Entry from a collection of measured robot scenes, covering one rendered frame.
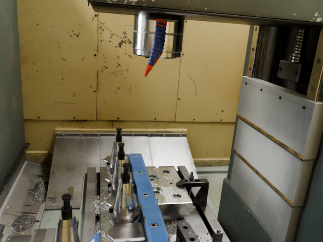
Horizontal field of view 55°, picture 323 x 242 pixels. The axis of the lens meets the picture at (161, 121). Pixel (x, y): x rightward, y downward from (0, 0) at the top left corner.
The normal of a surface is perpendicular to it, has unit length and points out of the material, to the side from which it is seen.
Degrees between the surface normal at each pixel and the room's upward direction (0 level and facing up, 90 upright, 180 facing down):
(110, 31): 90
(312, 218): 90
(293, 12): 90
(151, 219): 0
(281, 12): 90
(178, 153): 24
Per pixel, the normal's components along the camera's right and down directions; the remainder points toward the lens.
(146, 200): 0.07, -0.95
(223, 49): 0.19, 0.30
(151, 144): 0.15, -0.75
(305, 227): -0.98, -0.01
